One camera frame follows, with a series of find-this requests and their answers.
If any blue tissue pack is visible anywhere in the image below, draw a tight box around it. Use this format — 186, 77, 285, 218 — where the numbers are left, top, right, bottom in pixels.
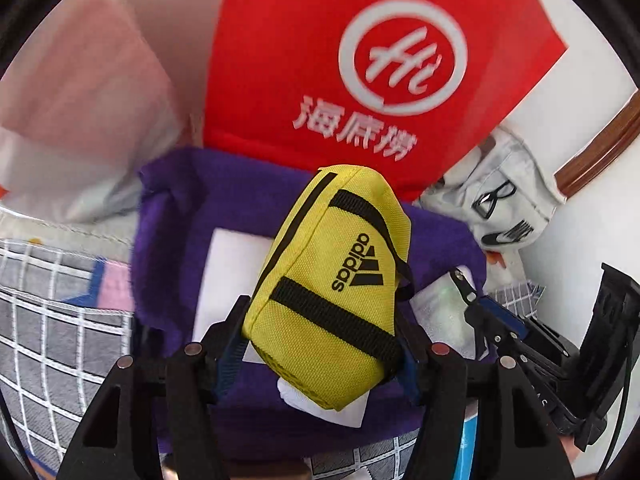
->
460, 405, 483, 480

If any red paper bag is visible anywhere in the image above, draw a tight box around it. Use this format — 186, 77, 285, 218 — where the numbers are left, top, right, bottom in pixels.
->
202, 0, 570, 203

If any white plastic shopping bag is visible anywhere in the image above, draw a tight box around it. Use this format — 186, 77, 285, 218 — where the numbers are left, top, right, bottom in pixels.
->
0, 0, 201, 226

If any grey waist bag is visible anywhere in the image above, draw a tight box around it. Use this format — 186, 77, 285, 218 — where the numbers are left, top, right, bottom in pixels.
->
420, 127, 568, 263

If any green wet wipes pack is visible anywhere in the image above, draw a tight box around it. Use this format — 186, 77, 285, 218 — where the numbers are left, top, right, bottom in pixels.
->
410, 265, 488, 361

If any yellow pouch with black straps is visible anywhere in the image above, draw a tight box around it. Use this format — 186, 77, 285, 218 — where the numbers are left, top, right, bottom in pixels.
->
241, 165, 415, 413

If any purple fabric storage box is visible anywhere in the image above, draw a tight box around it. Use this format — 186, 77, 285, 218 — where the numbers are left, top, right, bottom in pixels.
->
131, 147, 488, 461

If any white flat card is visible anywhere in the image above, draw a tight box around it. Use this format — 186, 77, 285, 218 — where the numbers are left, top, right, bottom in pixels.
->
192, 227, 373, 428

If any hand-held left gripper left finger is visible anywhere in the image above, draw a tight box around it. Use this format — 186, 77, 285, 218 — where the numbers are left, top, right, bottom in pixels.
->
60, 295, 251, 480

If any black cable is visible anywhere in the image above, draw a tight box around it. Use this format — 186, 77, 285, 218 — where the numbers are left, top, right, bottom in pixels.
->
607, 350, 632, 468

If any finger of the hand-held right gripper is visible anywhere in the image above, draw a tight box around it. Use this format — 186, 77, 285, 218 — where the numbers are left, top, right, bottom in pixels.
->
449, 269, 531, 361

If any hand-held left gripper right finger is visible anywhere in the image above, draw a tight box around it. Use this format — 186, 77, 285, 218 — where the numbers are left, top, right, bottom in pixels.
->
395, 317, 576, 480

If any brown wooden door frame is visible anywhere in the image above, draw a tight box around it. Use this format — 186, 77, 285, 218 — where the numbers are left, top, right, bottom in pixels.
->
555, 105, 640, 198

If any grey checked blanket with stars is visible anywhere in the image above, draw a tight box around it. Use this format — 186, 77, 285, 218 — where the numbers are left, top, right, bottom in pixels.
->
0, 237, 546, 480

